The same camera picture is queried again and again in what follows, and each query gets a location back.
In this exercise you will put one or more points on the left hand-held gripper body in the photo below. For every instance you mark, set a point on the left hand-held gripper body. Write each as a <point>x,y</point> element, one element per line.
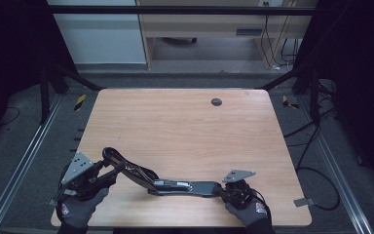
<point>78,175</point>

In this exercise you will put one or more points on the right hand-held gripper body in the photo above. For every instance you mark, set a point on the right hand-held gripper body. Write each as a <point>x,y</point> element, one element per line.
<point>240,191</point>

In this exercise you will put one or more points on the black stapler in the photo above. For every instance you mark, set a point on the black stapler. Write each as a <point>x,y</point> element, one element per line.
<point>204,189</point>

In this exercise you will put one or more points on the person's right hand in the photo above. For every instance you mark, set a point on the person's right hand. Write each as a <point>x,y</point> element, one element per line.
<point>251,214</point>

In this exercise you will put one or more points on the person's left hand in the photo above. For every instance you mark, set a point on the person's left hand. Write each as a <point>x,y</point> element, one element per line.
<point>76,213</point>

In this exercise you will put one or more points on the yellow-black floor tape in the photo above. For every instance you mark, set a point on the yellow-black floor tape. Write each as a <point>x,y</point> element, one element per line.
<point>80,102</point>
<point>287,102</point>

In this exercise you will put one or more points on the grey round table grommet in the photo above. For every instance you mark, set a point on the grey round table grommet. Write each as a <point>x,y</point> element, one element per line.
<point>216,102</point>

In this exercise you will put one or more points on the black metal stand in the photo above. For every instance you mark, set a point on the black metal stand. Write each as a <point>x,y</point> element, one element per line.
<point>44,97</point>
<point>314,97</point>

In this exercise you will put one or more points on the white cabinet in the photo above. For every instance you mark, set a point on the white cabinet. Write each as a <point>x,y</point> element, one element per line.
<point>100,39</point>

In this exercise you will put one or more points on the dark elongated object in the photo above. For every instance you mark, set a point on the dark elongated object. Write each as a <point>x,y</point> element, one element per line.
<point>178,40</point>

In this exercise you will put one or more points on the black curtain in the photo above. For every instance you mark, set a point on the black curtain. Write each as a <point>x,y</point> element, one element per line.
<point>9,48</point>
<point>360,65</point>

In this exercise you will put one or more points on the wooden desk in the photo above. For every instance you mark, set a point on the wooden desk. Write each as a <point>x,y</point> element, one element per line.
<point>201,27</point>

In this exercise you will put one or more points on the grey metal bracket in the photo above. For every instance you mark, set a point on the grey metal bracket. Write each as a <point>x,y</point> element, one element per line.
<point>52,201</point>
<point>303,202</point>

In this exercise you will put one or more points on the aluminium floor rail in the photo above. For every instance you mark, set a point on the aluminium floor rail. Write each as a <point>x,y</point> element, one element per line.
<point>19,169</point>
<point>337,175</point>

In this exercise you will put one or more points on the black horizontal frame bar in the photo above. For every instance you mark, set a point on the black horizontal frame bar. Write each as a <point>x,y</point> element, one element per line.
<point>175,9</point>

